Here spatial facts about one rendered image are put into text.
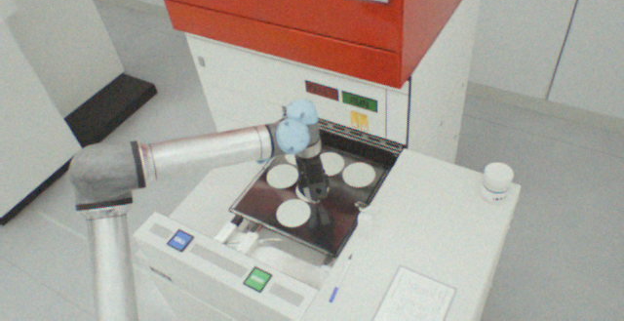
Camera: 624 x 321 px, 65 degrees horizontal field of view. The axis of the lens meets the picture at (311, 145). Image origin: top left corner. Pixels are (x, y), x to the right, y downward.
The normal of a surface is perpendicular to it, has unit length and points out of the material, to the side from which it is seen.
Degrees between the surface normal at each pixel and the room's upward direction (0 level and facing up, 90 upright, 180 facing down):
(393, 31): 90
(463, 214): 0
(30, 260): 0
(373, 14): 90
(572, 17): 90
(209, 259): 0
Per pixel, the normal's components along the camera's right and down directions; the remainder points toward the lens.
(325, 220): -0.10, -0.70
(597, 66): -0.50, 0.65
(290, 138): 0.37, -0.07
